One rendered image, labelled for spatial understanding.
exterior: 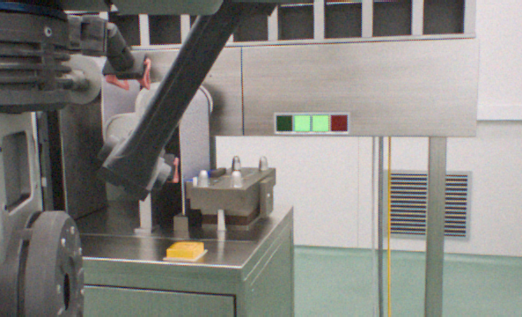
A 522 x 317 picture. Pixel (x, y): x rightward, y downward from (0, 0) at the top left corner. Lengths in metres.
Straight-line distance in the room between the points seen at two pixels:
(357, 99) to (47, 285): 1.43
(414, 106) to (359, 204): 2.49
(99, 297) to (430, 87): 1.14
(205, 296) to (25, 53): 0.98
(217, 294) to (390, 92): 0.85
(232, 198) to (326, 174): 2.72
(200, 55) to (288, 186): 3.57
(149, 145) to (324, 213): 3.53
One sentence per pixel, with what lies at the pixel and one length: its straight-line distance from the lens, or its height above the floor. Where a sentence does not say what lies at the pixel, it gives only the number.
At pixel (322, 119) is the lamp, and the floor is 1.20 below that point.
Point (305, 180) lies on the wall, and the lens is 4.20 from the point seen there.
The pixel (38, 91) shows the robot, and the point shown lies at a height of 1.30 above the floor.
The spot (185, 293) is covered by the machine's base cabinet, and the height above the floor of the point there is 0.81.
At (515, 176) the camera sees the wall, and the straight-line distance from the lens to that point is 4.22.
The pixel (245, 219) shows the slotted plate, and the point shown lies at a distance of 1.55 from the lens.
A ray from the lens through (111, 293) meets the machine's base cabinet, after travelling 1.44.
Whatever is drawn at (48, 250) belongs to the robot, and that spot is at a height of 1.18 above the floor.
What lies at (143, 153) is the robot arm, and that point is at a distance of 0.76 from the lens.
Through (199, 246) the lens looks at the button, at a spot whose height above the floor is 0.92.
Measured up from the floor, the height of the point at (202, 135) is 1.16.
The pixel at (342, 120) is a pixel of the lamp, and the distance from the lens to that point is 1.76.
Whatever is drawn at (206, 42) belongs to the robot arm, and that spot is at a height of 1.36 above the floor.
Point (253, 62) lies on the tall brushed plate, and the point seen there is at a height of 1.39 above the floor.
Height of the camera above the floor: 1.30
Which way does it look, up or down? 8 degrees down
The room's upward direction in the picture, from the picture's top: 1 degrees counter-clockwise
